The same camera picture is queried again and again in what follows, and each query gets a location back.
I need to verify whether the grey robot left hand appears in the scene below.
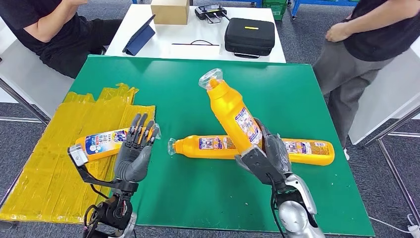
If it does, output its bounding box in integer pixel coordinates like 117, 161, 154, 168
113, 113, 161, 183

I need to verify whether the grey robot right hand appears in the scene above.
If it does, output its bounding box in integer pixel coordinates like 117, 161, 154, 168
253, 118, 293, 176

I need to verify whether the person's left hand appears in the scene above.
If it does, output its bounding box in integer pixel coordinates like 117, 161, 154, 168
324, 22, 353, 43

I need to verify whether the orange detergent bottle clear cap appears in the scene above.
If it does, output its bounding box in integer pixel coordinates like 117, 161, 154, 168
282, 138, 336, 167
167, 134, 242, 161
74, 124, 162, 162
198, 68, 263, 155

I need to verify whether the person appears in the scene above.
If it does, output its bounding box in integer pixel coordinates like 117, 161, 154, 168
313, 0, 420, 161
0, 0, 124, 79

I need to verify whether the green table board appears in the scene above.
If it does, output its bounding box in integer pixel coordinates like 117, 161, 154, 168
67, 55, 376, 237

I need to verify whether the yellow tape patch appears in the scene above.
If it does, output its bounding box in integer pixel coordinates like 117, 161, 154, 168
0, 82, 157, 225

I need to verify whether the white table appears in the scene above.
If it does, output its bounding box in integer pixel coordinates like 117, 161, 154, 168
0, 16, 75, 125
105, 3, 287, 63
348, 44, 420, 227

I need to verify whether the black carrying case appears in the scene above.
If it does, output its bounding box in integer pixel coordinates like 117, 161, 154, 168
224, 17, 275, 59

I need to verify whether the tablet in blue case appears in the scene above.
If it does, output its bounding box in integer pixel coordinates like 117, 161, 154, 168
122, 14, 156, 57

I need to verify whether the flat white box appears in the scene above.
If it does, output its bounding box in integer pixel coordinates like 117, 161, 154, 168
170, 43, 221, 60

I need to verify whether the black remote controller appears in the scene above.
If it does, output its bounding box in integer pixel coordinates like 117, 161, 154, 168
194, 3, 230, 24

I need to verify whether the cardboard box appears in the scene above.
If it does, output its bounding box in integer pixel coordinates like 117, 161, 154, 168
150, 0, 190, 26

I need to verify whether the white power strip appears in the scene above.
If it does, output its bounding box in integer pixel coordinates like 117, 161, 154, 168
406, 213, 420, 238

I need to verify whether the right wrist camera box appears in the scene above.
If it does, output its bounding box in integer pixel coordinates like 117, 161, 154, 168
234, 145, 287, 187

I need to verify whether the black right camera cable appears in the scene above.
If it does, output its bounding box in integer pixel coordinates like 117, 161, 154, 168
266, 172, 287, 238

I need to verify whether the thin black cable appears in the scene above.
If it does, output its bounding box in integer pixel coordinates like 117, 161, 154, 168
171, 39, 220, 47

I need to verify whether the white floor cable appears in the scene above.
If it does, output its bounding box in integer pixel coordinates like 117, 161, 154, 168
369, 216, 411, 235

